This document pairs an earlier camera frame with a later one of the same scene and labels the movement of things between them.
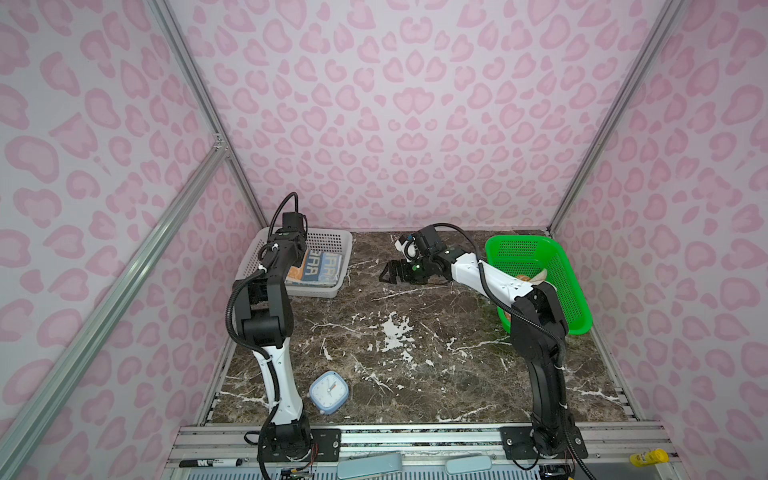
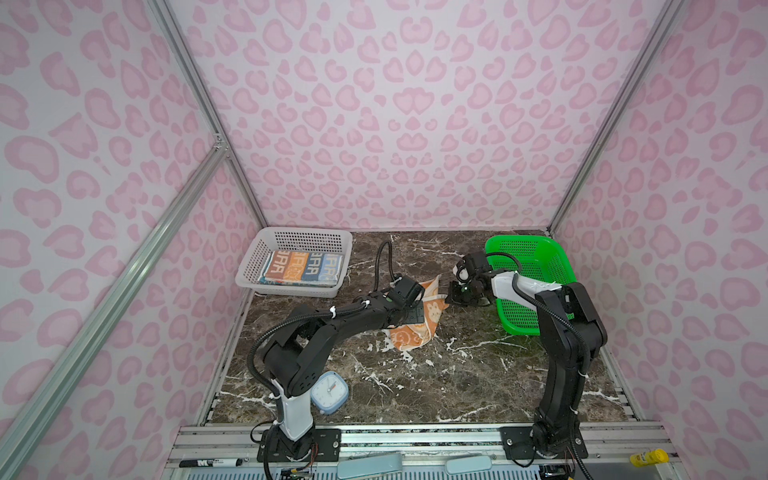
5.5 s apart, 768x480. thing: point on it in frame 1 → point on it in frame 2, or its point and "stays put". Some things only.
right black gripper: [404, 276] → [453, 295]
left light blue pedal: [370, 465] stays put
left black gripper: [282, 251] → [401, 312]
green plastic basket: [529, 255] stays put
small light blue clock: [328, 393] stays put
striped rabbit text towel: [315, 267] stays put
